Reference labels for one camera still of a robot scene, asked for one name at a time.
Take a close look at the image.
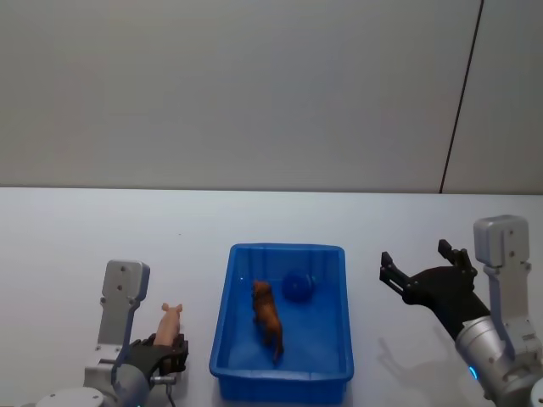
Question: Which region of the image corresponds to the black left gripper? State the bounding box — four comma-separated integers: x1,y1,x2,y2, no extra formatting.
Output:
126,333,190,379

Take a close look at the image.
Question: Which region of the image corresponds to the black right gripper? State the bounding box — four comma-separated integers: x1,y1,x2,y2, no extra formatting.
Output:
378,238,492,341

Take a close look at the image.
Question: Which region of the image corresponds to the pink toy pig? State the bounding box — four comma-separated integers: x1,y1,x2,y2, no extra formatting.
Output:
152,302,185,347

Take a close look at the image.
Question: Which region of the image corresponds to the blue plastic bin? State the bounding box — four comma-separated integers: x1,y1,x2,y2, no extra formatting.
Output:
209,243,355,401

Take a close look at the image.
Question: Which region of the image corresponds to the brown toy animal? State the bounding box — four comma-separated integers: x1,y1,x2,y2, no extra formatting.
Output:
251,279,285,365

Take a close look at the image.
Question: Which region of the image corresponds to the blue ball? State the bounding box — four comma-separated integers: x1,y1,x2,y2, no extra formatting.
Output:
281,269,316,304

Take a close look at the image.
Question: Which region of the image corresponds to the thin dark gripper cable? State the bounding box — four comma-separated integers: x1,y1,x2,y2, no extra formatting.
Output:
150,374,177,404

